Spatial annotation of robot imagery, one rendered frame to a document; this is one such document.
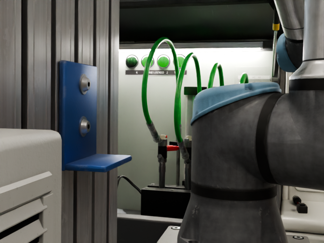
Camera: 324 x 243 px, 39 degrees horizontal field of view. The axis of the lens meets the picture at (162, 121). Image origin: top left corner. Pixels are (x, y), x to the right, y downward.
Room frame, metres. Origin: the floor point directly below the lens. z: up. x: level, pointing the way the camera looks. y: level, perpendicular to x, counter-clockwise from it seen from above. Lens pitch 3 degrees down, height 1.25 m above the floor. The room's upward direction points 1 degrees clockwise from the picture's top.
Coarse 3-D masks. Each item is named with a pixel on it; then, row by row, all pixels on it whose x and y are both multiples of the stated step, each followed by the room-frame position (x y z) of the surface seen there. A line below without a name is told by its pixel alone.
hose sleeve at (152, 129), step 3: (150, 123) 1.26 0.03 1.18; (153, 123) 1.27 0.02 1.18; (150, 126) 1.26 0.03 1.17; (153, 126) 1.27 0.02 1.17; (150, 129) 1.27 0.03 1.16; (153, 129) 1.28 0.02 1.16; (150, 132) 1.29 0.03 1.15; (153, 132) 1.29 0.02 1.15; (156, 132) 1.30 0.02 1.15; (153, 135) 1.30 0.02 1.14; (156, 135) 1.30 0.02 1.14; (153, 138) 1.32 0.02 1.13; (156, 138) 1.31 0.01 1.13
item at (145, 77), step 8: (160, 40) 1.33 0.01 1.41; (168, 40) 1.41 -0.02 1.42; (152, 48) 1.28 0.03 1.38; (152, 56) 1.26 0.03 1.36; (176, 56) 1.51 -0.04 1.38; (176, 64) 1.52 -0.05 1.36; (144, 72) 1.22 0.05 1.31; (176, 72) 1.54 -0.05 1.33; (144, 80) 1.21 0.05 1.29; (176, 80) 1.55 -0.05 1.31; (144, 88) 1.21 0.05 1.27; (144, 96) 1.21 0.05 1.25; (144, 104) 1.21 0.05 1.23; (144, 112) 1.23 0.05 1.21
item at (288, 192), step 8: (288, 72) 1.33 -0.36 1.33; (288, 80) 1.32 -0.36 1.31; (288, 88) 1.32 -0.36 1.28; (288, 192) 1.26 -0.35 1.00; (296, 192) 1.25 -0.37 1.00; (304, 192) 1.24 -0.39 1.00; (312, 192) 1.24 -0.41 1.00; (320, 192) 1.23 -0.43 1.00; (304, 200) 1.24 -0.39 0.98; (312, 200) 1.23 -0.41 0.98; (320, 200) 1.23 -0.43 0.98; (288, 232) 1.04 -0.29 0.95; (296, 232) 1.04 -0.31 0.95; (304, 232) 1.04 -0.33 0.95; (312, 240) 1.02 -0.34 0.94; (320, 240) 1.01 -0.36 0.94
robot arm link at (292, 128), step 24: (312, 0) 0.53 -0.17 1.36; (312, 24) 0.53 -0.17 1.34; (312, 48) 0.53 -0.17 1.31; (312, 72) 0.51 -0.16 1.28; (288, 96) 0.55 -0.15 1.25; (312, 96) 0.51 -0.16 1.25; (288, 120) 0.53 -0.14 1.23; (312, 120) 0.50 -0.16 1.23; (288, 144) 0.52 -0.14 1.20; (312, 144) 0.50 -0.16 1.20; (288, 168) 0.53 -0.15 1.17; (312, 168) 0.51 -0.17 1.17
